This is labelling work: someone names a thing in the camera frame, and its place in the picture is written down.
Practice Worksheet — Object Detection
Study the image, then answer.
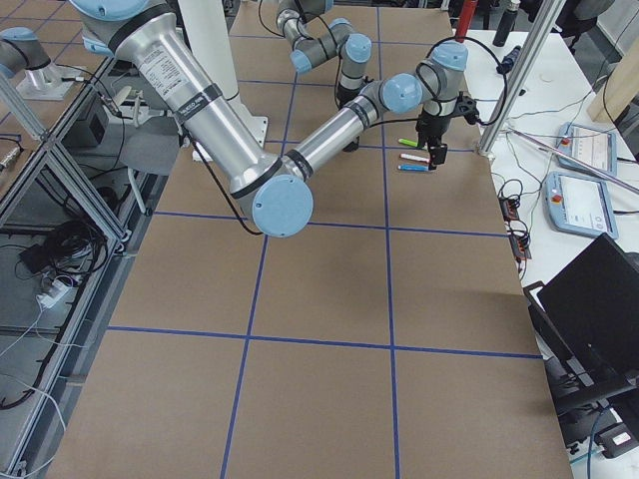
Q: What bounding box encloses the aluminium frame column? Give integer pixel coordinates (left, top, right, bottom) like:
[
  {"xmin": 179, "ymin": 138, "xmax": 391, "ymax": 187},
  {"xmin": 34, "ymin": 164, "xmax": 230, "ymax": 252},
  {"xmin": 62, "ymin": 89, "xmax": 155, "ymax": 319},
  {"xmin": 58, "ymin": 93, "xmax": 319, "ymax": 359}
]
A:
[{"xmin": 476, "ymin": 0, "xmax": 566, "ymax": 157}]

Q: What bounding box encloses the blue pen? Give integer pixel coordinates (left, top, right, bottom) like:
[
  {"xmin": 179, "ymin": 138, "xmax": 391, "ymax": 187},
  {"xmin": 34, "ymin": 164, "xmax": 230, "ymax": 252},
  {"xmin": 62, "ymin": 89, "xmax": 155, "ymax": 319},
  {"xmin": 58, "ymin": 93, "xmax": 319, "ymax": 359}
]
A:
[{"xmin": 397, "ymin": 164, "xmax": 430, "ymax": 173}]

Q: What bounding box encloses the green highlighter pen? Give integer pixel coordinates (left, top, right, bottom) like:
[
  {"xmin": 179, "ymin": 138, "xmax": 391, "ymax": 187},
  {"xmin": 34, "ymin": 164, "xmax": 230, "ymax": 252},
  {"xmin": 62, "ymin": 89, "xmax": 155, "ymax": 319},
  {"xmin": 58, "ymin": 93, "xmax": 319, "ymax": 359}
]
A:
[{"xmin": 397, "ymin": 139, "xmax": 417, "ymax": 148}]

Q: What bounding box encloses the wooden plank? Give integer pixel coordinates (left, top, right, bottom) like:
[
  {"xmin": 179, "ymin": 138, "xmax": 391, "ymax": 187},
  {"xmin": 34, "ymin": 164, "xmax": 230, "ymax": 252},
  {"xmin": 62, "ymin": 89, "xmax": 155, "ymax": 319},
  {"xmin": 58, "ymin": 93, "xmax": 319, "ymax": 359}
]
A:
[{"xmin": 587, "ymin": 39, "xmax": 638, "ymax": 123}]

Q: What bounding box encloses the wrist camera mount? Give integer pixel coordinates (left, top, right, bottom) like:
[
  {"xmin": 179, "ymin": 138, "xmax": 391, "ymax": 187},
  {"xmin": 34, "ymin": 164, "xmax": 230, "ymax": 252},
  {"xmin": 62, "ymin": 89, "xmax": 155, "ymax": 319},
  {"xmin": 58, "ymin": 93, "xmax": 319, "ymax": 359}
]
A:
[{"xmin": 455, "ymin": 92, "xmax": 480, "ymax": 125}]

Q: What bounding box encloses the near teach pendant tablet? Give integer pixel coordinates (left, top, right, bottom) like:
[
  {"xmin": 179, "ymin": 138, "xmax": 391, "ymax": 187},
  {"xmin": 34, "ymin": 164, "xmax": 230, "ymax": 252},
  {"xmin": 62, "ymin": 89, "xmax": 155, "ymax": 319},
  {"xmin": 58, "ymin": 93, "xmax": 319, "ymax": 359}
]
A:
[{"xmin": 544, "ymin": 172, "xmax": 619, "ymax": 240}]

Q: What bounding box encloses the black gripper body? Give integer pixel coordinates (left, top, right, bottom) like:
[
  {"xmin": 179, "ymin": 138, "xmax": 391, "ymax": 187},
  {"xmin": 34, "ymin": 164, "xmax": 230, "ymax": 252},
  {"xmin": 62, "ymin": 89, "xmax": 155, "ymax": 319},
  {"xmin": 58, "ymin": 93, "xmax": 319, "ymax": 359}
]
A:
[{"xmin": 416, "ymin": 112, "xmax": 449, "ymax": 146}]

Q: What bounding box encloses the far teach pendant tablet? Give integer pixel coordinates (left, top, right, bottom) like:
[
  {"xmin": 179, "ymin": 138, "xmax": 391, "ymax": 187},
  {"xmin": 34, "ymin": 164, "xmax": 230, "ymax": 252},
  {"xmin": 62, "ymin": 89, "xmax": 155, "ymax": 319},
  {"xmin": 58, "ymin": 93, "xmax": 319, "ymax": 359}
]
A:
[{"xmin": 556, "ymin": 122, "xmax": 617, "ymax": 177}]

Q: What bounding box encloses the red cylinder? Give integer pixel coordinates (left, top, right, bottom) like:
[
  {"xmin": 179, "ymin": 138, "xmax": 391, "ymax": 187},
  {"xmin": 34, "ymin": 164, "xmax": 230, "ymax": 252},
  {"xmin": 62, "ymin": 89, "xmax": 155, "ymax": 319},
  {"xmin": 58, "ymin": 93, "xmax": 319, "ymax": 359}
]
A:
[{"xmin": 454, "ymin": 0, "xmax": 478, "ymax": 43}]

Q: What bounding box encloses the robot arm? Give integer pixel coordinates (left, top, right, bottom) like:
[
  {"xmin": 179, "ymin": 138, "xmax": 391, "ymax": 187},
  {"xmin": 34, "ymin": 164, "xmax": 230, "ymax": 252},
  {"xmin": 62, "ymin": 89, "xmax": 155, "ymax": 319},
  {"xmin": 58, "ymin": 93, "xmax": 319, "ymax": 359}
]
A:
[
  {"xmin": 276, "ymin": 0, "xmax": 372, "ymax": 108},
  {"xmin": 75, "ymin": 1, "xmax": 468, "ymax": 238}
]

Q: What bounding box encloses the red capped white pen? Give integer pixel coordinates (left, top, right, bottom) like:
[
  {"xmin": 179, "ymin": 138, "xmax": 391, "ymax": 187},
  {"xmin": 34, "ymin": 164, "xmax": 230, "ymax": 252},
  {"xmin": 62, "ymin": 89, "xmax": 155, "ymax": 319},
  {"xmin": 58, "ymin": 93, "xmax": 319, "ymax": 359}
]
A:
[{"xmin": 399, "ymin": 153, "xmax": 430, "ymax": 164}]

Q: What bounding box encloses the black laptop on stand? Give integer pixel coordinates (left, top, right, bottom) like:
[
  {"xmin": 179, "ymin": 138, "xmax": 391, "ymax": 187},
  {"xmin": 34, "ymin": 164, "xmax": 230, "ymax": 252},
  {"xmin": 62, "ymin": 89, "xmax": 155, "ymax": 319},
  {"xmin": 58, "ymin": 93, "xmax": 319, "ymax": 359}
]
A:
[{"xmin": 521, "ymin": 232, "xmax": 639, "ymax": 415}]

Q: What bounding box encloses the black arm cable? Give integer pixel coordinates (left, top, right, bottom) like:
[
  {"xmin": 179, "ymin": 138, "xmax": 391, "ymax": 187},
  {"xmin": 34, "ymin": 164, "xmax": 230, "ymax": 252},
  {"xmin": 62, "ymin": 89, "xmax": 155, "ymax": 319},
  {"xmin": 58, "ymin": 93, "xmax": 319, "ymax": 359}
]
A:
[{"xmin": 438, "ymin": 34, "xmax": 510, "ymax": 129}]

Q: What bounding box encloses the aluminium frame rack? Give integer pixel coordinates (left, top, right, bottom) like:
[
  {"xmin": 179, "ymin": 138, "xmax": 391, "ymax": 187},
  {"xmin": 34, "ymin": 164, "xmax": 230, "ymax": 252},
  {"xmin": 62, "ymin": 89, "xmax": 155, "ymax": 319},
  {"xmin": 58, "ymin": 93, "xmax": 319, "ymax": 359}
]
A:
[{"xmin": 0, "ymin": 49, "xmax": 166, "ymax": 479}]

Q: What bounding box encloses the black bottle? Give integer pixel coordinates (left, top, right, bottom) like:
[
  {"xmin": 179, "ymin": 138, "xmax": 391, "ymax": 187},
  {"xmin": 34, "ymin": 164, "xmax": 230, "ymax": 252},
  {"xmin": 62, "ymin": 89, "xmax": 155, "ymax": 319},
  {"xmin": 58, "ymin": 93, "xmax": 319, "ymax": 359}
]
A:
[{"xmin": 492, "ymin": 0, "xmax": 520, "ymax": 47}]

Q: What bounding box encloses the teach pendant tablet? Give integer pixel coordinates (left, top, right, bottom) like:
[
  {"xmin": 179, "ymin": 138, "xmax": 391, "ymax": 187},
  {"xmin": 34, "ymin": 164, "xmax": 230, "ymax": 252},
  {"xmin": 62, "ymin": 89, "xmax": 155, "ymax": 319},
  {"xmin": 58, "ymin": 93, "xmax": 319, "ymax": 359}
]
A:
[
  {"xmin": 556, "ymin": 122, "xmax": 617, "ymax": 177},
  {"xmin": 544, "ymin": 172, "xmax": 619, "ymax": 240}
]

